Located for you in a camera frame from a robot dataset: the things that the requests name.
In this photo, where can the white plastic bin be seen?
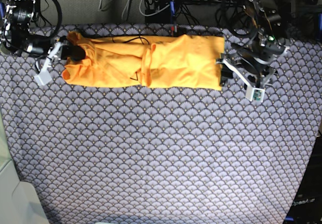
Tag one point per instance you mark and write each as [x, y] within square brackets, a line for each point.
[19, 200]

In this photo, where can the black OpenArm box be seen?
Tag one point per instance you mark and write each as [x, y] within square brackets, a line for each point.
[306, 207]

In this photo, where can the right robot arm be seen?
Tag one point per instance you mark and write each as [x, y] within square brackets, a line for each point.
[19, 14]

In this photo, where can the blue fan-patterned tablecloth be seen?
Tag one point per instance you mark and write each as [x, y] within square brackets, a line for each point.
[178, 155]

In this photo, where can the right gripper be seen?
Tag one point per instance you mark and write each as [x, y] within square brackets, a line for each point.
[18, 42]

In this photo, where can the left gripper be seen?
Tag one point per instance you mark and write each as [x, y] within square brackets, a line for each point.
[253, 64]

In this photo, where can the yellow T-shirt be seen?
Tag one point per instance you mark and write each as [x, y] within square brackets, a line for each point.
[187, 61]

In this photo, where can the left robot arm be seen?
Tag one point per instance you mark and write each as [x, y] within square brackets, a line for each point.
[261, 24]

